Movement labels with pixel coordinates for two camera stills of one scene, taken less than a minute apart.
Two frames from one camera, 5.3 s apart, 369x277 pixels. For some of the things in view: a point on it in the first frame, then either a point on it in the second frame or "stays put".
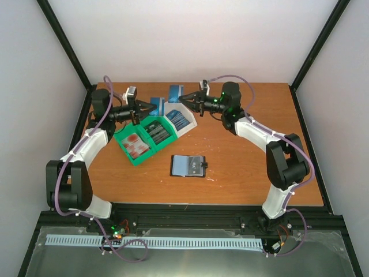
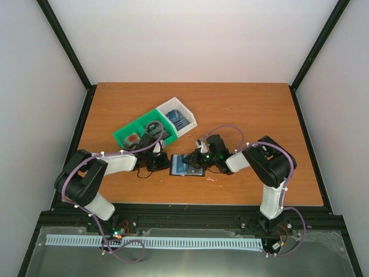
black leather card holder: [188, 165] stays put
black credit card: [194, 165] stays put
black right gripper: [197, 104] -> [195, 160]
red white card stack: [134, 145] stays put
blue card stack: [177, 119] stays put
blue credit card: [175, 91] -> [181, 167]
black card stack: [157, 131] stays put
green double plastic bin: [140, 141] stays put
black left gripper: [139, 105] -> [164, 164]
